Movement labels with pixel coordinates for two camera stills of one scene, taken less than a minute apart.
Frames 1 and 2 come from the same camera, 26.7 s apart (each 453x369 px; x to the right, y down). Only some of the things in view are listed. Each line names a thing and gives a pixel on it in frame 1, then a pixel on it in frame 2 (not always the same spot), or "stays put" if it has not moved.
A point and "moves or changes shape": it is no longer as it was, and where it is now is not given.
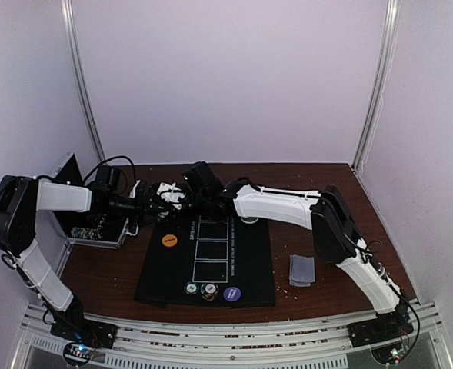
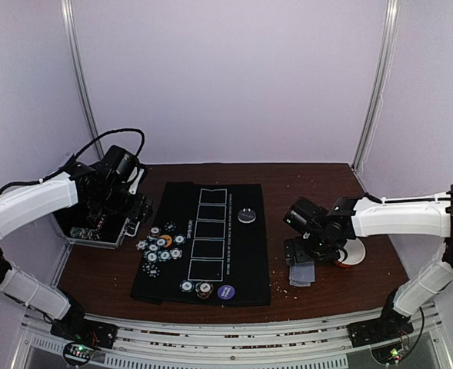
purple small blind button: [231, 294] moves or changes shape
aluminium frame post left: [68, 11] stays put
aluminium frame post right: [391, 18] stays put
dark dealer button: [249, 220] stays put
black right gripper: [194, 197] to [301, 251]
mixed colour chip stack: [209, 291] moves or changes shape
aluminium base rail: [324, 347] stays put
